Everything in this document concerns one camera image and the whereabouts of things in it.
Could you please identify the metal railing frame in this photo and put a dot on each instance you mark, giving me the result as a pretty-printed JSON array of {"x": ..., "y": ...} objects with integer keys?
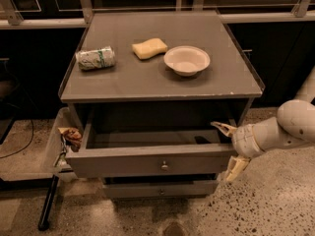
[{"x": 44, "y": 14}]

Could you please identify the crushed green white can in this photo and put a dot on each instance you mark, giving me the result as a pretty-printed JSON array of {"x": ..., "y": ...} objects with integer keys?
[{"x": 96, "y": 59}]

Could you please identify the grey top drawer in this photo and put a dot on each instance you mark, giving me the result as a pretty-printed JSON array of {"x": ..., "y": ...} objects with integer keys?
[{"x": 115, "y": 147}]

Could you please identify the grey bottom drawer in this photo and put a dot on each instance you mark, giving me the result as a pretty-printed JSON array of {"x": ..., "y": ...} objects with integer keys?
[{"x": 168, "y": 189}]

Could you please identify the brown snack wrapper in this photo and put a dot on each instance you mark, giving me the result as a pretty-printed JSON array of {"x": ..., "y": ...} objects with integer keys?
[{"x": 71, "y": 137}]

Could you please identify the yellow sponge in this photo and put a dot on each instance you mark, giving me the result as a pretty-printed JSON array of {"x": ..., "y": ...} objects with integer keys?
[{"x": 149, "y": 48}]

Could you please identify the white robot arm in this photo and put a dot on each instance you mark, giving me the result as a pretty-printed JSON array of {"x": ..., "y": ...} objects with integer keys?
[{"x": 293, "y": 127}]

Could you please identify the white bowl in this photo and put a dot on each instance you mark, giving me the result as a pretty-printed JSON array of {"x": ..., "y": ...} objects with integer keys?
[{"x": 186, "y": 61}]

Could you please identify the grey drawer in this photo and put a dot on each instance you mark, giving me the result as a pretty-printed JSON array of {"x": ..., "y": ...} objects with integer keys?
[
  {"x": 115, "y": 147},
  {"x": 168, "y": 189}
]

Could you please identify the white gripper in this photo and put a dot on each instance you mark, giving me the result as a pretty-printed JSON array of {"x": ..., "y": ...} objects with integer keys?
[{"x": 243, "y": 141}]

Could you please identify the grey drawer cabinet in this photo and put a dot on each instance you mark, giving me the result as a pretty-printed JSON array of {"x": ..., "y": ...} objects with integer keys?
[{"x": 151, "y": 91}]

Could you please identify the black metal leg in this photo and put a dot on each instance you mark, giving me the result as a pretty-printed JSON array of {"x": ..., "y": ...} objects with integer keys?
[{"x": 43, "y": 223}]

